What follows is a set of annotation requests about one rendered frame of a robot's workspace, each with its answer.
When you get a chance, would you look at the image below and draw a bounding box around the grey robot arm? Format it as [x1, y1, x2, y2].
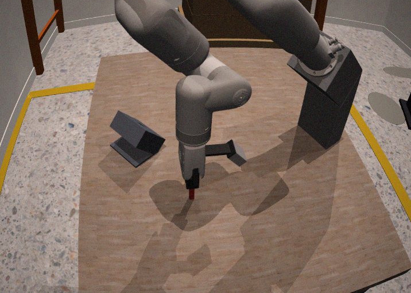
[115, 0, 345, 167]

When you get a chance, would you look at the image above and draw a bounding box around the red rectangular peg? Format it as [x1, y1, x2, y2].
[189, 189, 195, 200]

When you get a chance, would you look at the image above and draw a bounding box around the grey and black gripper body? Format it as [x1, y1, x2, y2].
[176, 136, 211, 180]

